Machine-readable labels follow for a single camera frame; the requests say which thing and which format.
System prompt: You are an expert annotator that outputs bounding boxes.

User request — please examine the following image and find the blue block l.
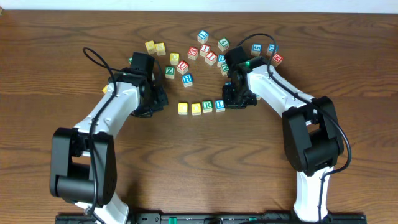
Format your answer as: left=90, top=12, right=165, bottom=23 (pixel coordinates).
left=197, top=30, right=209, bottom=44
left=215, top=100, right=225, bottom=113

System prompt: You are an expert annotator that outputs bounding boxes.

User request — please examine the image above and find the yellow block C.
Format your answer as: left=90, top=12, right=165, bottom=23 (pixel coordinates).
left=178, top=103, right=188, bottom=115

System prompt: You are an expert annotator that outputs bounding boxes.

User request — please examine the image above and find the green block R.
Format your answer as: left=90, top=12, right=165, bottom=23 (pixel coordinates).
left=202, top=100, right=213, bottom=113

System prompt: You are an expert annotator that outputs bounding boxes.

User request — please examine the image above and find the yellow block O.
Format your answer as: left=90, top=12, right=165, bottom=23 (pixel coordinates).
left=192, top=103, right=201, bottom=116

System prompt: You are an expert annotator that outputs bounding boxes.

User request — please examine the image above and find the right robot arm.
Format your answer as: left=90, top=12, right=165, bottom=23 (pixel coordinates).
left=223, top=46, right=344, bottom=223

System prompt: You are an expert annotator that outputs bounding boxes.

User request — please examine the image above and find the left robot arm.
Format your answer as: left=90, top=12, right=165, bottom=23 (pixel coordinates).
left=50, top=52, right=168, bottom=223

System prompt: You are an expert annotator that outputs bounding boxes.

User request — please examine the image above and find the green block N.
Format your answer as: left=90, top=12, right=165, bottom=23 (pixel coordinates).
left=220, top=63, right=229, bottom=76

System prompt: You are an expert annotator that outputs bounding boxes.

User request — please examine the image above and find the green block Z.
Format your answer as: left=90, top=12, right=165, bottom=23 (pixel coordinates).
left=165, top=66, right=175, bottom=79

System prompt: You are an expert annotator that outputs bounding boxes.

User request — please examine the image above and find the blue block H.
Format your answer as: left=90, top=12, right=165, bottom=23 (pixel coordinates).
left=182, top=73, right=193, bottom=88

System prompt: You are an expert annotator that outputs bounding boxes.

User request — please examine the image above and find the blue block D centre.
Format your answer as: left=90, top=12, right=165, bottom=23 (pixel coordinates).
left=217, top=54, right=226, bottom=67

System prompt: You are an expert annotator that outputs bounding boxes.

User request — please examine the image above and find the blue block d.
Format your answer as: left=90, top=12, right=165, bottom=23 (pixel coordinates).
left=266, top=44, right=279, bottom=57
left=217, top=54, right=226, bottom=67

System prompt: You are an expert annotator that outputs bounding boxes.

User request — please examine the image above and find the red block U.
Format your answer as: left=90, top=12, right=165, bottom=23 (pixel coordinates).
left=176, top=60, right=189, bottom=75

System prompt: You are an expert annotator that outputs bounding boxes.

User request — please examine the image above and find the red block I lower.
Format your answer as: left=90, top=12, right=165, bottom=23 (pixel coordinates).
left=205, top=51, right=218, bottom=66

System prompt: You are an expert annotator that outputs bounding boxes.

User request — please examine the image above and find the red block i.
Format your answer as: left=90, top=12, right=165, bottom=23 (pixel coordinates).
left=200, top=44, right=211, bottom=57
left=205, top=51, right=218, bottom=66

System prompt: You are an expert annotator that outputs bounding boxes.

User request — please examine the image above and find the yellow block centre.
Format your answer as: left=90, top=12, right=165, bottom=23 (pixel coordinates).
left=170, top=52, right=180, bottom=65

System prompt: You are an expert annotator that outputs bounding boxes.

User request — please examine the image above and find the yellow block far left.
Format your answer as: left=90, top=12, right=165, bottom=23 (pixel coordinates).
left=102, top=85, right=108, bottom=94

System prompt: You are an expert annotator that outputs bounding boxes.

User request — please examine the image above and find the blue block 5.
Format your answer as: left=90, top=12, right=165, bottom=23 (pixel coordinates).
left=251, top=44, right=262, bottom=57

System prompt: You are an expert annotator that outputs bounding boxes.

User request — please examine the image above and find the yellow block S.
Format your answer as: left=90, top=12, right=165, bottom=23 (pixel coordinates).
left=155, top=42, right=166, bottom=56

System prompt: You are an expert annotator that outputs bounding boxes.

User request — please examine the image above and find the green block 4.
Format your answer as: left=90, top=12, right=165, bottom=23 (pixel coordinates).
left=218, top=37, right=230, bottom=52

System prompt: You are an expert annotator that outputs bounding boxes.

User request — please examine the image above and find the yellow block upper left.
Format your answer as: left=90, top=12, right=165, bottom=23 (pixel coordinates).
left=145, top=40, right=156, bottom=54

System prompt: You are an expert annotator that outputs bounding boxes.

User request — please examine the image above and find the red block M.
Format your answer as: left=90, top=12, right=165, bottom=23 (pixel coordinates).
left=271, top=54, right=284, bottom=67

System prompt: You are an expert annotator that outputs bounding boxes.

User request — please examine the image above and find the blue block D right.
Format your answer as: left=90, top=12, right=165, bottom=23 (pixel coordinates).
left=266, top=44, right=279, bottom=57

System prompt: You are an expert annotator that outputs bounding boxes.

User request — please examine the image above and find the red block I upper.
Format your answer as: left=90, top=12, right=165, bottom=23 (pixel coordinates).
left=200, top=44, right=211, bottom=57

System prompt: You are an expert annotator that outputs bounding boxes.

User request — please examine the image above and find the red block E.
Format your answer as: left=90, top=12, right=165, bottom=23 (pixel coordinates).
left=187, top=47, right=199, bottom=60

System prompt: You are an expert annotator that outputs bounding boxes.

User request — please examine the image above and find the blue block top L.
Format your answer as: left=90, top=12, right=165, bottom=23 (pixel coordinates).
left=197, top=30, right=209, bottom=44

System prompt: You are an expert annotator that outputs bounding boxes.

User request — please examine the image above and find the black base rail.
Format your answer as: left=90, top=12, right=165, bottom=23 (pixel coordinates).
left=55, top=211, right=368, bottom=224

